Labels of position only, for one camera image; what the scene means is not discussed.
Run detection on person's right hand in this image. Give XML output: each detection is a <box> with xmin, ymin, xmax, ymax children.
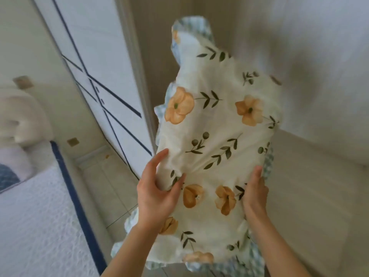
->
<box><xmin>242</xmin><ymin>166</ymin><xmax>270</xmax><ymax>222</ymax></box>

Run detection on person's left hand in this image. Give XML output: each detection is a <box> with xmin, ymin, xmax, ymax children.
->
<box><xmin>137</xmin><ymin>148</ymin><xmax>187</xmax><ymax>229</ymax></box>

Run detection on floral pillow with ruffled edge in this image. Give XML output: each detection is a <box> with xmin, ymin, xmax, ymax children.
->
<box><xmin>111</xmin><ymin>16</ymin><xmax>285</xmax><ymax>272</ymax></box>

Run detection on person's left forearm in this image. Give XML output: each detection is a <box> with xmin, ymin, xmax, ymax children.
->
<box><xmin>100</xmin><ymin>223</ymin><xmax>164</xmax><ymax>277</ymax></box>

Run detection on person's right forearm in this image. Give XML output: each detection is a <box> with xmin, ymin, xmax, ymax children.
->
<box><xmin>247</xmin><ymin>213</ymin><xmax>312</xmax><ymax>277</ymax></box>

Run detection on white mattress with blue edge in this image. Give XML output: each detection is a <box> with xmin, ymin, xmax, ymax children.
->
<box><xmin>0</xmin><ymin>141</ymin><xmax>108</xmax><ymax>277</ymax></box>

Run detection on white wardrobe with blue lines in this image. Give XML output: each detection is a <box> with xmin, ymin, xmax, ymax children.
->
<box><xmin>30</xmin><ymin>0</ymin><xmax>154</xmax><ymax>180</ymax></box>

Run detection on blue pillow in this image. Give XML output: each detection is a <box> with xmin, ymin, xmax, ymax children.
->
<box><xmin>0</xmin><ymin>163</ymin><xmax>21</xmax><ymax>191</ymax></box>

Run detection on white padded headboard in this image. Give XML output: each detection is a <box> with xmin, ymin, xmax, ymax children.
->
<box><xmin>0</xmin><ymin>83</ymin><xmax>56</xmax><ymax>174</ymax></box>

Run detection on beige door frame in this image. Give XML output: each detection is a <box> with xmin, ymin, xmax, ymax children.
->
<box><xmin>115</xmin><ymin>0</ymin><xmax>158</xmax><ymax>149</ymax></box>

